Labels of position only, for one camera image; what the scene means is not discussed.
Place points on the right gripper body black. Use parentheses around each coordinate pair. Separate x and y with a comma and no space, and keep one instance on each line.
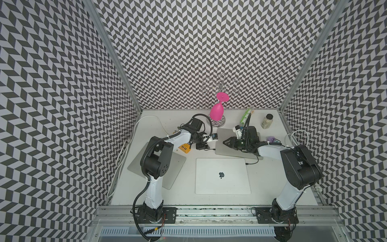
(243,143)

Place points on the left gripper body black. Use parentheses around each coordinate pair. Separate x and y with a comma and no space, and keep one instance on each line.
(199,139)

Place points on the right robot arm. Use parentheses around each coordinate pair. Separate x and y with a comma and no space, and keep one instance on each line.
(300,167)

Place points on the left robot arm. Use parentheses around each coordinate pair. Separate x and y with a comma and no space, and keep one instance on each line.
(155,162)

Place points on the grey closed laptop back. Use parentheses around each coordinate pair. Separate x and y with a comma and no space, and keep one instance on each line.
(221,149)

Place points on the grey closed laptop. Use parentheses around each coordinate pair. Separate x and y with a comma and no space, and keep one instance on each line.
(176,164)
(221,149)

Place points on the white closed laptop front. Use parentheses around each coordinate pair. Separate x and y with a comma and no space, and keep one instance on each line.
(222,176)

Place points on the grey closed laptop left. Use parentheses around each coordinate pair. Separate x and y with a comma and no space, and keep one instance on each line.
(176,164)

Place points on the purple power strip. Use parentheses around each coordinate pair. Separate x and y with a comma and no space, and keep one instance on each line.
(271,139)

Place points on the pink wine glass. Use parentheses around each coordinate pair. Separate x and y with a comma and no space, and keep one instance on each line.
(217,110)

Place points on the orange power strip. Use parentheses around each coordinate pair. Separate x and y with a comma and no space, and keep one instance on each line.
(185,148)

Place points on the green snack packet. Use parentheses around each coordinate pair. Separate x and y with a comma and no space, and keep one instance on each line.
(245,116)

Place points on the small jar dark lid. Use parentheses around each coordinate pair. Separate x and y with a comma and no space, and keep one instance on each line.
(267,121)

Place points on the metal glass rack stand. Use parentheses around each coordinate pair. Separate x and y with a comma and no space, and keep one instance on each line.
(219,90)

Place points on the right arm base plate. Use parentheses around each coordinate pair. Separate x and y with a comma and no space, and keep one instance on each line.
(274,215)

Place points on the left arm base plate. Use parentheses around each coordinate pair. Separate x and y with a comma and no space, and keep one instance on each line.
(146,215)

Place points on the aluminium front rail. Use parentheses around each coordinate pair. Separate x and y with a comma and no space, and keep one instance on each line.
(218,224)

